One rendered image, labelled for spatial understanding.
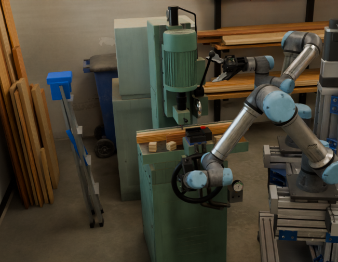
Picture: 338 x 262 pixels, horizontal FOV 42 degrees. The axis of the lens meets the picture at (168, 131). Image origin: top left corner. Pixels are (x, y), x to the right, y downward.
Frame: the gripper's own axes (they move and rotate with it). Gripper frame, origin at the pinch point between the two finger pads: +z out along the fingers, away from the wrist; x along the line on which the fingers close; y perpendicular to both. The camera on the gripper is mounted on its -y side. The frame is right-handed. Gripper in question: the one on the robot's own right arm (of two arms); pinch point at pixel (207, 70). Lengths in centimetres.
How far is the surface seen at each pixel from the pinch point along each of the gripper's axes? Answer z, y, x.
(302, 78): -157, -174, -87
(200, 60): -3.3, -19.1, -18.9
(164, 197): 28, -46, 52
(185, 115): 11.6, -21.9, 13.8
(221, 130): -10.6, -34.7, 20.3
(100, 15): 40, -165, -178
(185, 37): 11.4, 12.3, -12.9
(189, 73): 9.7, -2.1, -0.7
